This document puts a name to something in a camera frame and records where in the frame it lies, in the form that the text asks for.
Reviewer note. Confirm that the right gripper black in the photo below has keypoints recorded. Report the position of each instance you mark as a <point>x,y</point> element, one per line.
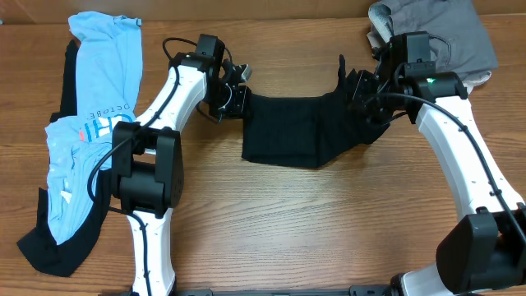
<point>361,88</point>

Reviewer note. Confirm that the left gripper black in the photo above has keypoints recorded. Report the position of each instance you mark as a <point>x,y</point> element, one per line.
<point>242,107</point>

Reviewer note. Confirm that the black t-shirt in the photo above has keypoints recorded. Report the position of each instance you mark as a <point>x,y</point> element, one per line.
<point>306,132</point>

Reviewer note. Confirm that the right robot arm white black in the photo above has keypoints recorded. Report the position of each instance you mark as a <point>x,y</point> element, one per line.
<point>486,249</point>

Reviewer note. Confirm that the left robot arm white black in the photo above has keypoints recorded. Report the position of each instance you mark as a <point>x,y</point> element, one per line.
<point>147,168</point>

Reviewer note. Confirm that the gray folded garment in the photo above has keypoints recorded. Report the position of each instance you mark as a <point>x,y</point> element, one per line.
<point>459,41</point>

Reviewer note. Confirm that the light blue t-shirt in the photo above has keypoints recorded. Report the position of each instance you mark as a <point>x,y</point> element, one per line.
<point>107,57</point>

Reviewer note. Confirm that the black garment under blue shirt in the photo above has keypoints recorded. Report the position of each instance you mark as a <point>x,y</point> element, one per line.
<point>39,246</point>

